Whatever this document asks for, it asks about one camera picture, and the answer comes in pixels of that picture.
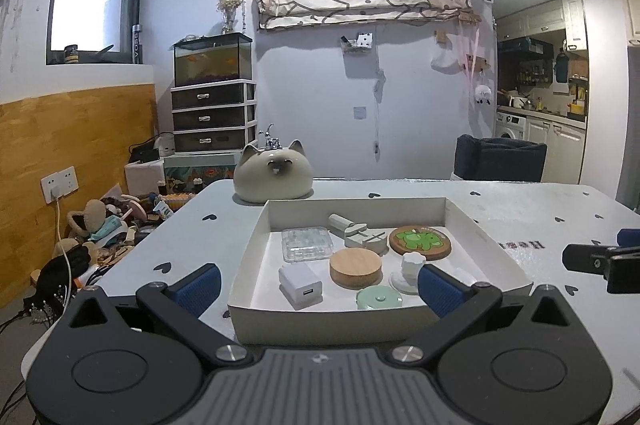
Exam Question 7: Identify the white plastic clip holder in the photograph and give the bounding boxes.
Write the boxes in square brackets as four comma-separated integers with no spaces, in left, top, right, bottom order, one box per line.
[328,213,390,256]

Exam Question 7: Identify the round wooden lid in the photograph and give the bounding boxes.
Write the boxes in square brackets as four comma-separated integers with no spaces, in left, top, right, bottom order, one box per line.
[329,247,383,290]

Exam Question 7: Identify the white USB charger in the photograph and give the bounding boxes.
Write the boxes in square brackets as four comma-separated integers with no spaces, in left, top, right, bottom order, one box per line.
[278,265,324,310]

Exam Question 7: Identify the dark blue chair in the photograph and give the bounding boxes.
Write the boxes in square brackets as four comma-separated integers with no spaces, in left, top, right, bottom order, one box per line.
[454,134,548,183]

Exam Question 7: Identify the green round tape measure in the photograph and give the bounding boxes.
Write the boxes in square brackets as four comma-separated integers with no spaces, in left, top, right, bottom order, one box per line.
[356,285,405,312]

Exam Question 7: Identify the white power cable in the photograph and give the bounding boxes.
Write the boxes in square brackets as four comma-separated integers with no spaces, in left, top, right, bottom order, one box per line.
[52,197,73,291]

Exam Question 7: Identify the dried flower vase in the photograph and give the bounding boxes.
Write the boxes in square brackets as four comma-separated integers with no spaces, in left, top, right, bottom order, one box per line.
[216,0,246,34]

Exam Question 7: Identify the white kitchen base cabinets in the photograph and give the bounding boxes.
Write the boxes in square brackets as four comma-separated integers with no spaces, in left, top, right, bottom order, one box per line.
[525,115,587,183]

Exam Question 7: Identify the white hanging cable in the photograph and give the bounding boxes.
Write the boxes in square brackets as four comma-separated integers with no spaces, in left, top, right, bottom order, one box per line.
[372,70,387,156]

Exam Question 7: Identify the small white figurine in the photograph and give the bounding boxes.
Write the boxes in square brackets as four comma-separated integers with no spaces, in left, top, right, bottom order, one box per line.
[389,252,428,295]

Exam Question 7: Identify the cat-shaped ceramic ornament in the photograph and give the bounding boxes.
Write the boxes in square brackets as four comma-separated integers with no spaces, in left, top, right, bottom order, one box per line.
[233,140,315,204]

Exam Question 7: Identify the white cardboard box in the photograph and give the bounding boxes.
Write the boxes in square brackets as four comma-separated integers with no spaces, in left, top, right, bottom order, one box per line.
[227,197,535,346]

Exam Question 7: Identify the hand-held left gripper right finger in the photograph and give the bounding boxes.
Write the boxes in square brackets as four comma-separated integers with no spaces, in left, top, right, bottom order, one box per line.
[387,264,576,363]

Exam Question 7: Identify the white upper kitchen cabinets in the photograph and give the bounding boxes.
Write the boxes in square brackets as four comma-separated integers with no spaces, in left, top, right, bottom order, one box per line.
[496,0,588,50]

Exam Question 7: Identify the wooden frog coaster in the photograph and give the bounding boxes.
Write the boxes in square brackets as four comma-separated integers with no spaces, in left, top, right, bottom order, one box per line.
[388,225,452,260]

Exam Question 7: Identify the white washing machine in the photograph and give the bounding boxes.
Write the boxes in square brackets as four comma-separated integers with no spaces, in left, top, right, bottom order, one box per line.
[496,111,528,140]

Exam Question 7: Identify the white storage box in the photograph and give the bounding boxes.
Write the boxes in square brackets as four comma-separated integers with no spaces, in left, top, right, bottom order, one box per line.
[125,160,166,200]

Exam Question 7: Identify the beige plush toy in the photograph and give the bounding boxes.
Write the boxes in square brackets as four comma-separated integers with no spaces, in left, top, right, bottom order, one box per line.
[67,199,107,241]

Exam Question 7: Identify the pink ribbon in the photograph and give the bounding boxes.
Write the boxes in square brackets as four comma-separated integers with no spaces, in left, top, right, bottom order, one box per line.
[462,22,481,106]

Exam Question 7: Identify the heart-print table cover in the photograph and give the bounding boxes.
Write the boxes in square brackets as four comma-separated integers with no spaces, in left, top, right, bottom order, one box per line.
[22,177,640,406]

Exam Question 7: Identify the black knitted cloth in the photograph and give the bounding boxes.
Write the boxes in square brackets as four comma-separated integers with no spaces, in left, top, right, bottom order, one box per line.
[37,247,93,306]

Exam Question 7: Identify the plastic drawer unit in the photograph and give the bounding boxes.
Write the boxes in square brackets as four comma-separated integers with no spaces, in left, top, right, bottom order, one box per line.
[170,80,257,153]

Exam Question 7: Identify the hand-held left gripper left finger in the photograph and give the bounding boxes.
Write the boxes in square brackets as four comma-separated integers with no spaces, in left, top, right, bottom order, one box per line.
[65,264,253,366]

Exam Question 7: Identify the colourful printed cabinet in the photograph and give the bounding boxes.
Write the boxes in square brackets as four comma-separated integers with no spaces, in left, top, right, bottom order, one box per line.
[163,151,241,196]

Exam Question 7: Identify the glass fish tank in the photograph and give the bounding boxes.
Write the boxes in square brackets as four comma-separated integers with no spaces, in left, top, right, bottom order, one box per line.
[173,33,252,88]

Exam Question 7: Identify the small chrome ornament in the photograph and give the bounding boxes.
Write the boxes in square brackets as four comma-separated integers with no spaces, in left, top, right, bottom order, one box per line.
[257,123,281,150]

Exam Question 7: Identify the white wall power socket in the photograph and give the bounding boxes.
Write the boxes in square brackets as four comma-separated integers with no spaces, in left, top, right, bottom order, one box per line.
[40,166,79,204]

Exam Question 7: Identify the clear plastic case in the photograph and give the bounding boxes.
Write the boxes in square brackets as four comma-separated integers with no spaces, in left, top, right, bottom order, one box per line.
[281,226,334,263]

